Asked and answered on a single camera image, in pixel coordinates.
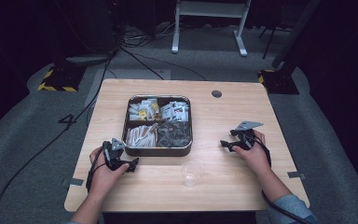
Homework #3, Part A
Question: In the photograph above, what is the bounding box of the left hand-held gripper black cable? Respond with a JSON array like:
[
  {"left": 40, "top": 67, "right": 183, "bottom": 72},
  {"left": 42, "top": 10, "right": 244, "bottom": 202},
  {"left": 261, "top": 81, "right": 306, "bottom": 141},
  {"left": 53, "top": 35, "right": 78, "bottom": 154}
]
[{"left": 85, "top": 145, "right": 110, "bottom": 193}]

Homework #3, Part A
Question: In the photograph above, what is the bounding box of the pile of yellow-label tea bags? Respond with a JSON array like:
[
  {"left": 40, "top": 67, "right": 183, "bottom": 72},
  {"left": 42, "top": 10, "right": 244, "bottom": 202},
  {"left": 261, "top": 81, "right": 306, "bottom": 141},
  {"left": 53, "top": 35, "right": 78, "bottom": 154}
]
[{"left": 128, "top": 98, "right": 161, "bottom": 122}]

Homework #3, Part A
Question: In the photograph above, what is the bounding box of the pile of brown-white stick packets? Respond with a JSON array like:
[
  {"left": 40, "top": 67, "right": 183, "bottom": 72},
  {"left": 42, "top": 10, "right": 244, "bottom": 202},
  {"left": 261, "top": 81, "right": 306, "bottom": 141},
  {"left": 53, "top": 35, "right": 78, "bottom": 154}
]
[{"left": 125, "top": 122, "right": 159, "bottom": 148}]

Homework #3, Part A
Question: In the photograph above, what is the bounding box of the grey tape strip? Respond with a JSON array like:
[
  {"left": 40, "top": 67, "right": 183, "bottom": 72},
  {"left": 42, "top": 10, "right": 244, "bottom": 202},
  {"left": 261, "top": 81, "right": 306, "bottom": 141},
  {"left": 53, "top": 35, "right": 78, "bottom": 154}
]
[
  {"left": 68, "top": 177, "right": 85, "bottom": 188},
  {"left": 286, "top": 171, "right": 308, "bottom": 181}
]

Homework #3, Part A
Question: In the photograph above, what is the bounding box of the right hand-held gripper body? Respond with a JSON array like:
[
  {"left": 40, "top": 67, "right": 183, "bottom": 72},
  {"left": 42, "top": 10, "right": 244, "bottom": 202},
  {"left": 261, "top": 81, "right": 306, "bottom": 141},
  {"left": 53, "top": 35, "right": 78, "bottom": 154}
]
[{"left": 229, "top": 120, "right": 265, "bottom": 152}]

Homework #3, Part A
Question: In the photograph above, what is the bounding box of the person's right hand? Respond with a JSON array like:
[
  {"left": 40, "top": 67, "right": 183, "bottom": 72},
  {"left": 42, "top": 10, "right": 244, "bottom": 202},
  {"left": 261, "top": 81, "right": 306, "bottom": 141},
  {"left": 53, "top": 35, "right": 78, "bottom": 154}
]
[{"left": 230, "top": 130, "right": 272, "bottom": 175}]

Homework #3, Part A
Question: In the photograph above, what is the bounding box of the grey slanted stand post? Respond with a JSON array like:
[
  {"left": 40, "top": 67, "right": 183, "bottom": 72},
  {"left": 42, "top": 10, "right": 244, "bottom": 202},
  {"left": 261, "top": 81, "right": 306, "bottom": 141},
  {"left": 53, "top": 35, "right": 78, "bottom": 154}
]
[{"left": 271, "top": 0, "right": 322, "bottom": 70}]

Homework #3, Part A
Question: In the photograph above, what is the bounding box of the thin black floor cable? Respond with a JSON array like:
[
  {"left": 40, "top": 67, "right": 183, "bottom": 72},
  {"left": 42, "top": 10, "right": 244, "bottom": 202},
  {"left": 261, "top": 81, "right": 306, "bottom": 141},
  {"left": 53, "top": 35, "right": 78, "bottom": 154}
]
[{"left": 119, "top": 46, "right": 208, "bottom": 82}]

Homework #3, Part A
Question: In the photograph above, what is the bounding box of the black-yellow striped stand base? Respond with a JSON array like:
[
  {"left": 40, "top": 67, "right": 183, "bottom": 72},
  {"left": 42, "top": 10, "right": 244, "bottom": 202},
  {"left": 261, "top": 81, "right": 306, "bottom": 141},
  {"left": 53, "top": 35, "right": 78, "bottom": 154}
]
[
  {"left": 257, "top": 68, "right": 300, "bottom": 95},
  {"left": 36, "top": 63, "right": 87, "bottom": 93}
]

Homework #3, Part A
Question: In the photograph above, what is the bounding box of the metal compartment tray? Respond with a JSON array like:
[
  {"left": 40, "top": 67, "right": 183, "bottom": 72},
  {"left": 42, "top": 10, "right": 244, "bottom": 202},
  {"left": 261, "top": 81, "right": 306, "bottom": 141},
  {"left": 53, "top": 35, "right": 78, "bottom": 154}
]
[{"left": 121, "top": 94, "right": 194, "bottom": 158}]

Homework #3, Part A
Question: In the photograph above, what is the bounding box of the clear plastic cup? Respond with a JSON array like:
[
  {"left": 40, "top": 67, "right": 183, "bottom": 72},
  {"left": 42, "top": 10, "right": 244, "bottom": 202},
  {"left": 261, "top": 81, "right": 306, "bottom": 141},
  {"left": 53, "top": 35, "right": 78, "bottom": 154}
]
[{"left": 180, "top": 159, "right": 205, "bottom": 189}]

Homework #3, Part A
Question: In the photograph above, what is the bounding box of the white metal stand frame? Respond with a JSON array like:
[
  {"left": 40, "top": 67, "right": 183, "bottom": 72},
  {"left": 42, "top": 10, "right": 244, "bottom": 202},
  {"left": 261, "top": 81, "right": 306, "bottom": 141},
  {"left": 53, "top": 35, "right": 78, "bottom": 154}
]
[{"left": 171, "top": 0, "right": 253, "bottom": 58}]

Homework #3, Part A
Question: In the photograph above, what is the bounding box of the person's left hand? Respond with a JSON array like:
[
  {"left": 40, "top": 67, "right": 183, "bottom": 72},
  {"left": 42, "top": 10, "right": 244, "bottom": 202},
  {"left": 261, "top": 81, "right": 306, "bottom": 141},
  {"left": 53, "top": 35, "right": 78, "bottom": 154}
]
[{"left": 89, "top": 147, "right": 131, "bottom": 196}]

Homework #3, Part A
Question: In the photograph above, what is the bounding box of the long black floor cable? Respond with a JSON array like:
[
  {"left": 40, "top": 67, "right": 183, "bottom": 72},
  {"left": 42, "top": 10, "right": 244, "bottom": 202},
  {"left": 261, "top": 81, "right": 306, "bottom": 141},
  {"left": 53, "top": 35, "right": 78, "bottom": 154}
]
[{"left": 0, "top": 46, "right": 121, "bottom": 224}]

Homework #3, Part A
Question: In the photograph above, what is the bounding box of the pile of white red-label sachets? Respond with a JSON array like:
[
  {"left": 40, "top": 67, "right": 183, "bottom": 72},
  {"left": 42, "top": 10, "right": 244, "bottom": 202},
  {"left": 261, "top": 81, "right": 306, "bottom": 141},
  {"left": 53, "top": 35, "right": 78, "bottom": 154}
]
[{"left": 159, "top": 100, "right": 190, "bottom": 122}]

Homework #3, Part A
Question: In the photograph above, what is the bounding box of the pile of dark packets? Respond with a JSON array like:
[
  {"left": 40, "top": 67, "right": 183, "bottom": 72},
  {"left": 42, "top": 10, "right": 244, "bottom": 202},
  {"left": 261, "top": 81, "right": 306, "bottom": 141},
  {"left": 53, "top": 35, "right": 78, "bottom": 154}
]
[{"left": 157, "top": 120, "right": 191, "bottom": 147}]

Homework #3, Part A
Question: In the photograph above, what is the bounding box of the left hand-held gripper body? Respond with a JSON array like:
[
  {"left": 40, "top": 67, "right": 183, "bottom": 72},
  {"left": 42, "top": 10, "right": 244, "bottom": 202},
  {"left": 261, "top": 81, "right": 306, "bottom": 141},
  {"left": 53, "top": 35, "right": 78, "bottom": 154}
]
[{"left": 102, "top": 137, "right": 129, "bottom": 171}]

